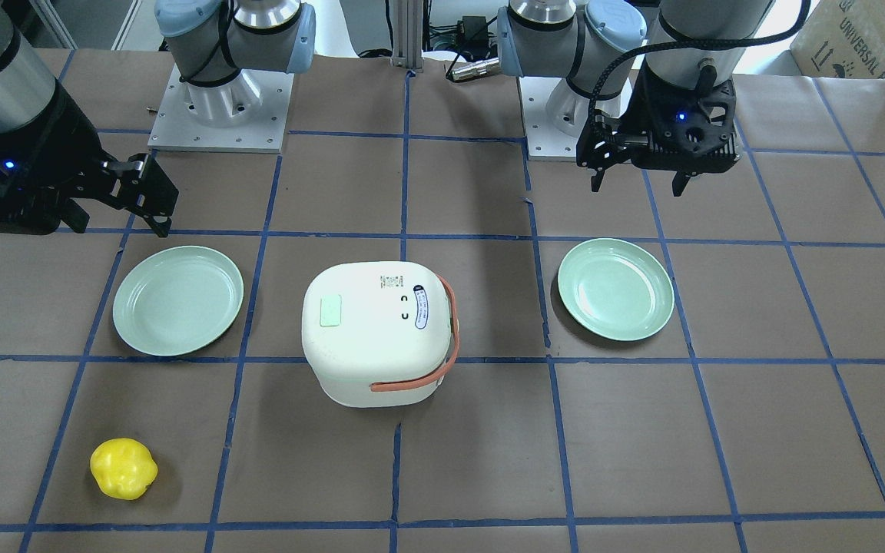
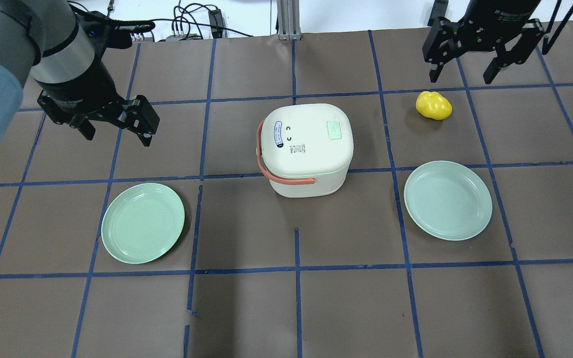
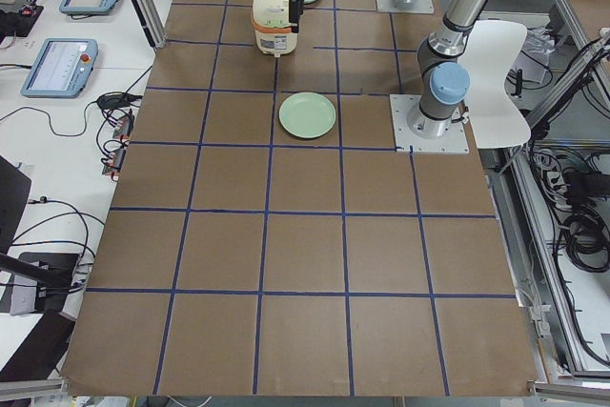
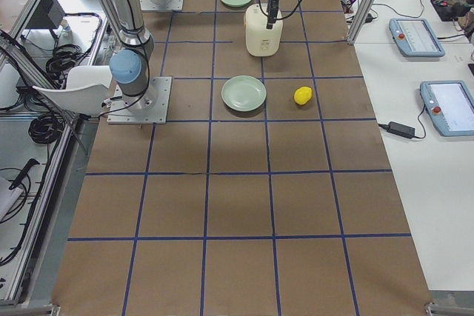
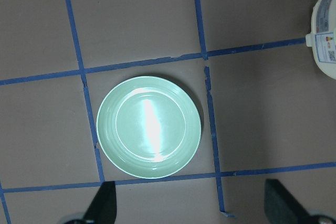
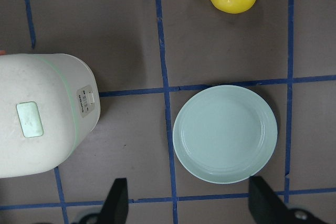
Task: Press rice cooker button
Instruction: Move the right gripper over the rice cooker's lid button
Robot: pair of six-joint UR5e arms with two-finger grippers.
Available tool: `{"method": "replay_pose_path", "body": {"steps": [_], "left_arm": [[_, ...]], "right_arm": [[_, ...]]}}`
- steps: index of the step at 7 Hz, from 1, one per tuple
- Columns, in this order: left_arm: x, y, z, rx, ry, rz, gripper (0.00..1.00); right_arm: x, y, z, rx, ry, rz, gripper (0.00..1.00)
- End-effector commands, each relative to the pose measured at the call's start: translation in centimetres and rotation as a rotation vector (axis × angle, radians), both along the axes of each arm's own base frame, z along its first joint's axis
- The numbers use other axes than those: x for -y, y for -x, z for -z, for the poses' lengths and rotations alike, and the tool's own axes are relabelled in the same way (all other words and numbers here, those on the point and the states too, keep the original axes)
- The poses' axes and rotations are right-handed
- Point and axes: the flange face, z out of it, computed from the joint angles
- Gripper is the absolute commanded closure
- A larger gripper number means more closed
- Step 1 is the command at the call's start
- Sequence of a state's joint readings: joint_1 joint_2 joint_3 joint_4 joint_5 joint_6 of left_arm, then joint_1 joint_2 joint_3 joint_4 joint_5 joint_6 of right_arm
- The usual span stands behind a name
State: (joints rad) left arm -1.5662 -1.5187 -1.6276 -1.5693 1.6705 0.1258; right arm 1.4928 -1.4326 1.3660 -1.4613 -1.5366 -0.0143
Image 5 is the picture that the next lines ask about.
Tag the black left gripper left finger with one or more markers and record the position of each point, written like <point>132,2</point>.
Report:
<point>103,208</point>

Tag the green plate near left arm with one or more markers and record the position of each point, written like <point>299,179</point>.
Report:
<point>148,127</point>

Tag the white rice cooker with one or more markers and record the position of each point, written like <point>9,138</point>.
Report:
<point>321,39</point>

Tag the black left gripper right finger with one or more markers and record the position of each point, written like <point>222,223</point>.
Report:
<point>280,206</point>

